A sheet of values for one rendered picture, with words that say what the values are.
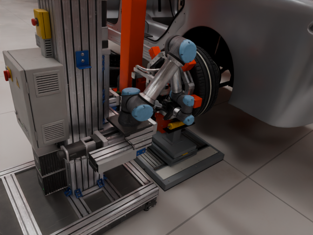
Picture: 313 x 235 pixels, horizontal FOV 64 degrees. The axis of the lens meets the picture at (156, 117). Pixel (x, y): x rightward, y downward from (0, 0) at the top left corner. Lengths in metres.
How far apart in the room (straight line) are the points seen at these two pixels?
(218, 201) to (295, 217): 0.66
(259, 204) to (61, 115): 1.84
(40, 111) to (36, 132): 0.13
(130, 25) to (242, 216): 1.90
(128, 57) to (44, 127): 1.21
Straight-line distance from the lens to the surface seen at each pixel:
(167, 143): 2.51
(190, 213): 2.23
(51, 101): 1.44
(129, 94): 1.51
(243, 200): 2.49
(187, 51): 1.41
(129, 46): 2.40
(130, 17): 2.35
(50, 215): 1.94
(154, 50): 2.22
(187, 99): 1.62
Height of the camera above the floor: 1.70
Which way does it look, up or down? 30 degrees down
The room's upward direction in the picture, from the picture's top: 7 degrees clockwise
